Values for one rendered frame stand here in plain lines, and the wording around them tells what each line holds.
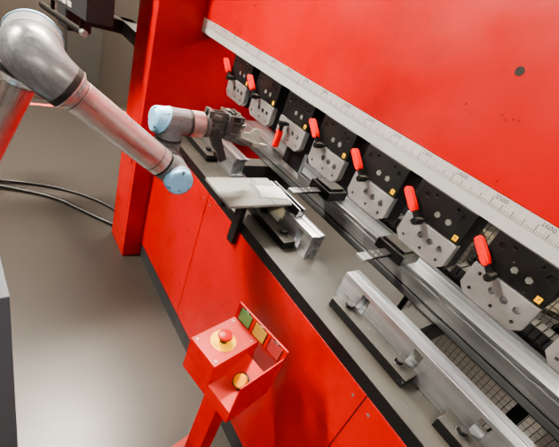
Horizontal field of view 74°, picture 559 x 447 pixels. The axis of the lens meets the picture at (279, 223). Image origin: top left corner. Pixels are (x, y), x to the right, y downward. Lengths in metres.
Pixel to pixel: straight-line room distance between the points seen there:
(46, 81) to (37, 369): 1.34
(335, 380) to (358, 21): 1.00
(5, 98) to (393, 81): 0.91
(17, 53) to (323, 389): 1.08
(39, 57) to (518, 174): 0.96
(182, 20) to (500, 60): 1.38
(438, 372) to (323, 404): 0.35
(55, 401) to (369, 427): 1.25
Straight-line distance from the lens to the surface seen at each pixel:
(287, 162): 1.36
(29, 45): 0.89
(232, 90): 1.64
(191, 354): 1.08
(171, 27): 1.92
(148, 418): 1.81
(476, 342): 1.30
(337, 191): 1.52
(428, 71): 1.01
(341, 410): 1.16
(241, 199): 1.24
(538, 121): 0.89
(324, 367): 1.15
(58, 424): 1.81
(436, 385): 1.08
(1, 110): 1.05
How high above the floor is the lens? 1.58
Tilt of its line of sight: 30 degrees down
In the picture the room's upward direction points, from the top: 22 degrees clockwise
